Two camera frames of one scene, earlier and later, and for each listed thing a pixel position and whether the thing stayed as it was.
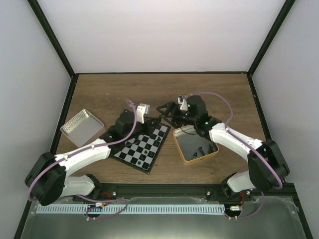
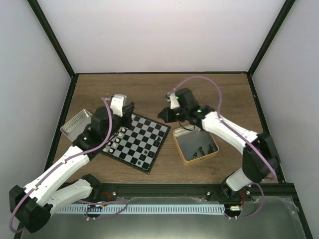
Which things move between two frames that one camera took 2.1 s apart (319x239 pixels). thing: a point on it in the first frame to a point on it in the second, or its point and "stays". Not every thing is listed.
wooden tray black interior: x=193 y=147 stays
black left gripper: x=151 y=126 to x=128 y=115
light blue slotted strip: x=108 y=208 stays
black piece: x=156 y=143 stays
